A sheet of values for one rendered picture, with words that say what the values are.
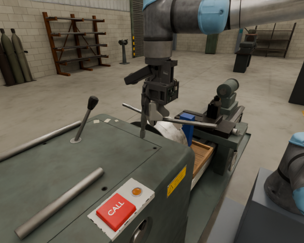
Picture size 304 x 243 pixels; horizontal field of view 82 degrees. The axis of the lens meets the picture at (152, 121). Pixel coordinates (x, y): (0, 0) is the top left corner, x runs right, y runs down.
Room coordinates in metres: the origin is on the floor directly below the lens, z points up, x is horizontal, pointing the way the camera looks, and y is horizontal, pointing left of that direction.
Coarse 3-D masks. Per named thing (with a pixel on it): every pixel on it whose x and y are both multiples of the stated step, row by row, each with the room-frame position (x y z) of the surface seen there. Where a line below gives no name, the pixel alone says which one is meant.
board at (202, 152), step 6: (192, 144) 1.01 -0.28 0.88; (198, 144) 0.99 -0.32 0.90; (204, 144) 0.98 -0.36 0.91; (198, 150) 0.94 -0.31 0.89; (204, 150) 0.94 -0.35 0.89; (210, 150) 0.91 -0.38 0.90; (198, 156) 0.88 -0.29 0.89; (204, 156) 0.86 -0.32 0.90; (198, 162) 0.82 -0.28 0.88; (204, 162) 0.83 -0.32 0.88; (198, 168) 0.76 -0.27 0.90
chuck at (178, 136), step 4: (168, 116) 0.75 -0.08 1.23; (160, 124) 0.67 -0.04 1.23; (164, 124) 0.68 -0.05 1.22; (168, 124) 0.69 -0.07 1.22; (172, 124) 0.70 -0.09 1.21; (164, 128) 0.66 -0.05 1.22; (168, 128) 0.67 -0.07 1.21; (172, 128) 0.68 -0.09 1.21; (180, 128) 0.70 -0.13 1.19; (168, 132) 0.65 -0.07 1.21; (172, 132) 0.66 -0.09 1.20; (176, 132) 0.67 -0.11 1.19; (180, 132) 0.69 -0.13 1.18; (172, 136) 0.64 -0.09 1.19; (176, 136) 0.65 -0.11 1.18; (180, 136) 0.67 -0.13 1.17; (184, 136) 0.68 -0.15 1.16; (176, 140) 0.64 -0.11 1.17; (180, 140) 0.65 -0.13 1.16; (184, 140) 0.67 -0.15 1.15; (184, 144) 0.66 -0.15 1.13
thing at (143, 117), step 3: (141, 111) 0.53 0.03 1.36; (141, 114) 0.53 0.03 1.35; (144, 114) 0.52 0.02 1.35; (141, 117) 0.52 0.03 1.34; (144, 117) 0.52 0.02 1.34; (141, 120) 0.52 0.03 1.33; (144, 120) 0.52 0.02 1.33; (141, 123) 0.52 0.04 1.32; (144, 123) 0.52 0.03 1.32; (141, 126) 0.53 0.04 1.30; (144, 126) 0.53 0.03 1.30; (141, 129) 0.53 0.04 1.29; (144, 129) 0.53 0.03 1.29; (141, 132) 0.53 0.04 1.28; (144, 132) 0.53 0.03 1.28; (141, 135) 0.52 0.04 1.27; (144, 135) 0.53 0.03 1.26
